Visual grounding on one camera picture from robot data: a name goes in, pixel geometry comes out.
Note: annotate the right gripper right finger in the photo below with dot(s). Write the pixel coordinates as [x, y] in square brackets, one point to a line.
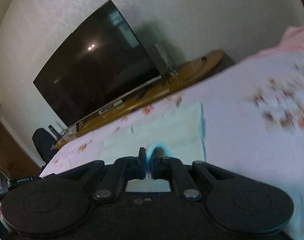
[176, 174]

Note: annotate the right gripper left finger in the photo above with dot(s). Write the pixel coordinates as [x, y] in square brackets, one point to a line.
[115, 180]

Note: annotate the black thermos bottle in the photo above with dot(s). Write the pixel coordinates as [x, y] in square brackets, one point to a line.
[53, 130]

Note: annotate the wooden TV cabinet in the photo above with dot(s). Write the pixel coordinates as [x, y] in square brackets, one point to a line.
[189, 74]

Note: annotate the light green cloth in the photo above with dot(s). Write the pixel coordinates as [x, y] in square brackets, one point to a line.
[179, 133]

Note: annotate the black curved television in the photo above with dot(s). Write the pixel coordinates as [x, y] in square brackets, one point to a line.
[98, 64]

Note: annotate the pink floral bed sheet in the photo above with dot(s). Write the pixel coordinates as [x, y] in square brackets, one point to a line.
[254, 122]

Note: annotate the black office chair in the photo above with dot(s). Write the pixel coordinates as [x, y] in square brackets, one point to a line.
[43, 142]

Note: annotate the brown wooden door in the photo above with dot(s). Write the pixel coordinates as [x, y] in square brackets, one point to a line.
[13, 159]

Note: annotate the silver set-top box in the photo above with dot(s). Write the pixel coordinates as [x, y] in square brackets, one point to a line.
[110, 107]

